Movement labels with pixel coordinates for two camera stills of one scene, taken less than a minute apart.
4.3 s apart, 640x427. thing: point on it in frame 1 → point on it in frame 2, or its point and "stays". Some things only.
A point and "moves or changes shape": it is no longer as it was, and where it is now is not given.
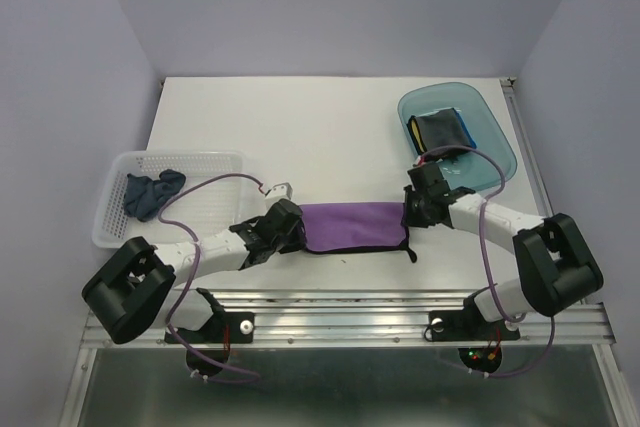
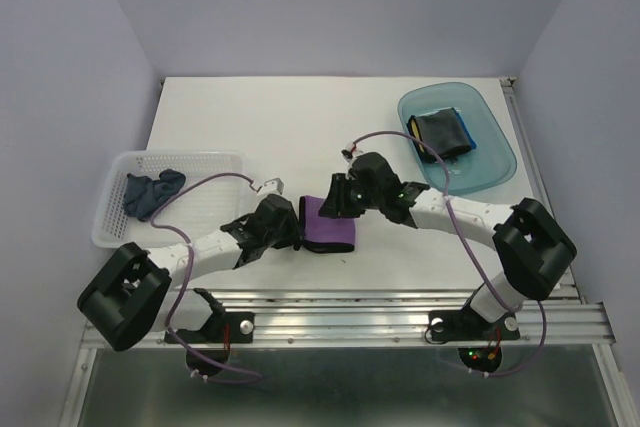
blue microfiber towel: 466,129 stays
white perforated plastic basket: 220,189 stays
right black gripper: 408,217 → 336,204
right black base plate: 467,326 stays
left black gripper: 297,242 stays
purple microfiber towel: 355,227 moves or changes shape
